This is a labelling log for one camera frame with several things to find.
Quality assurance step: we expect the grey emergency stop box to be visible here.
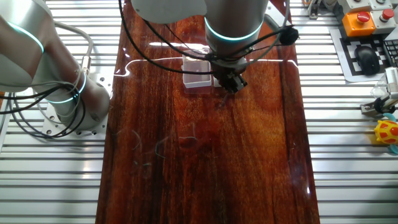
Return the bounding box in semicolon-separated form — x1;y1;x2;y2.
370;8;398;35

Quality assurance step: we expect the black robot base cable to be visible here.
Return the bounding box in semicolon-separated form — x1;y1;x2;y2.
0;79;88;138

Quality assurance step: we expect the yellow orange turtle toy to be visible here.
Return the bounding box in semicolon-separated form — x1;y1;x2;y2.
374;112;398;156

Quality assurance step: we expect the black white marker sheet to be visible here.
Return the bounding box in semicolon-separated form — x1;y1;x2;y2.
329;26;398;83

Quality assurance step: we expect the black computer mouse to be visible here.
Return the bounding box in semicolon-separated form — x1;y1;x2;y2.
354;45;381;76

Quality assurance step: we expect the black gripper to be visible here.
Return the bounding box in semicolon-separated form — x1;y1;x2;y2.
211;58;249;94

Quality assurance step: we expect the grey button box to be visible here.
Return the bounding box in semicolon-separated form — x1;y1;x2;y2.
341;0;371;13
369;0;394;11

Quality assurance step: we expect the red emergency stop button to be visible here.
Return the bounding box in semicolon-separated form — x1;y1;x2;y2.
341;11;376;37

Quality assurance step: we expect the clear plastic box lid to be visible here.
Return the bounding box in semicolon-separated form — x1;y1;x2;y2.
182;49;215;90

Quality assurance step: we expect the glossy brown wooden board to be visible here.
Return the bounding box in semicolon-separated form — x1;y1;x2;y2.
95;0;321;224

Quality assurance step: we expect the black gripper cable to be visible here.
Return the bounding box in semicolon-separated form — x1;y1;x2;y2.
118;0;216;75
142;18;293;62

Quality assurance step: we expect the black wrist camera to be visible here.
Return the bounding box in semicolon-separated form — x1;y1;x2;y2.
279;26;300;46

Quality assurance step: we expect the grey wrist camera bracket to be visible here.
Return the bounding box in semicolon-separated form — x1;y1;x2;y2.
264;1;293;32

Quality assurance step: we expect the black keyboard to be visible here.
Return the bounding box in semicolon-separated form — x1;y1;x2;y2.
382;39;398;68

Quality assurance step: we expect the grey cable with metal connector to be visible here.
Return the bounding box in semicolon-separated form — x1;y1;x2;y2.
51;20;94;77

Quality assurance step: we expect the silver ribbed camera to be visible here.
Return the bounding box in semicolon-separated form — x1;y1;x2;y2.
384;67;398;100

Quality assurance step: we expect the silver clamp with black knob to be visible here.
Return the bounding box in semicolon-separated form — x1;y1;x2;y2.
359;95;398;118

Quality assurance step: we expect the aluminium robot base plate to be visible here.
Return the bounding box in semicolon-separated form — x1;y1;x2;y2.
42;73;114;138

